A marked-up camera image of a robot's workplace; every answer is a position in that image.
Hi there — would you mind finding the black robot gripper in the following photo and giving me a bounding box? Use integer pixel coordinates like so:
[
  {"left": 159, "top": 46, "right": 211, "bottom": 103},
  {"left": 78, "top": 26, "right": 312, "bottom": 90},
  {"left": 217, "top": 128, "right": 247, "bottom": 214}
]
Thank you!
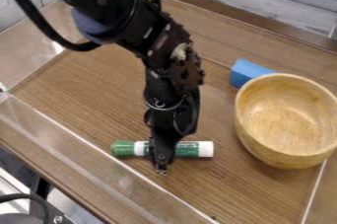
[{"left": 143, "top": 83, "right": 199, "bottom": 174}]

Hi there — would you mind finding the green Expo marker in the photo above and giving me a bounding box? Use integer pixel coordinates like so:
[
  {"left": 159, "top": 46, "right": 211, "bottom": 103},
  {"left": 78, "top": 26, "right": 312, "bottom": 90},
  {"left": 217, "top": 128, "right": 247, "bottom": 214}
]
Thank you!
[{"left": 110, "top": 140, "right": 214, "bottom": 158}]

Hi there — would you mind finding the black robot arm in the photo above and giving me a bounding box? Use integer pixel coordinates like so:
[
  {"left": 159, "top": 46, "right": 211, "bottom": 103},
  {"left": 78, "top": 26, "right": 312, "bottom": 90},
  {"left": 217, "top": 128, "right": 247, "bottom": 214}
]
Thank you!
[{"left": 62, "top": 0, "right": 205, "bottom": 173}]

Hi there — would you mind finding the brown wooden bowl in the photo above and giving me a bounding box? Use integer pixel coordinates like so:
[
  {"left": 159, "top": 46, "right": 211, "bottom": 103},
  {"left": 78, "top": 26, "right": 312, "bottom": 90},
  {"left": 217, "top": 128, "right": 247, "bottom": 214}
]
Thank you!
[{"left": 233, "top": 73, "right": 337, "bottom": 169}]

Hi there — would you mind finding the blue foam block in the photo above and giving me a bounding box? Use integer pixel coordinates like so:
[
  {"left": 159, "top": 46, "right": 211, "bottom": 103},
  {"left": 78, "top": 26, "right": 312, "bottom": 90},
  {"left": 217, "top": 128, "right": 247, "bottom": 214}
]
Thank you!
[{"left": 229, "top": 58, "right": 274, "bottom": 88}]

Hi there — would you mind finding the black metal stand base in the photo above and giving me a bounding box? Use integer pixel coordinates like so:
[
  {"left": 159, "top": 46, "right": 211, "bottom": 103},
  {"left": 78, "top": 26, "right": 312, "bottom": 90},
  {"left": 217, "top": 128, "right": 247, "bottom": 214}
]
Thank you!
[{"left": 0, "top": 193, "right": 74, "bottom": 224}]

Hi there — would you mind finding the clear acrylic tray wall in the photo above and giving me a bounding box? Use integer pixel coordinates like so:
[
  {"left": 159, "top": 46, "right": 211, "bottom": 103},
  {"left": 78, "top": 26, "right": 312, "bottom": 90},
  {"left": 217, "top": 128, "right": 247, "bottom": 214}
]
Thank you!
[{"left": 0, "top": 0, "right": 337, "bottom": 224}]

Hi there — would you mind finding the black cable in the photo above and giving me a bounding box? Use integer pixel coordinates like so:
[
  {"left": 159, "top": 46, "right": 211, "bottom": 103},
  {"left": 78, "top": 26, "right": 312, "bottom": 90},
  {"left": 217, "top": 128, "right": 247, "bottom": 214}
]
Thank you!
[{"left": 0, "top": 0, "right": 103, "bottom": 52}]

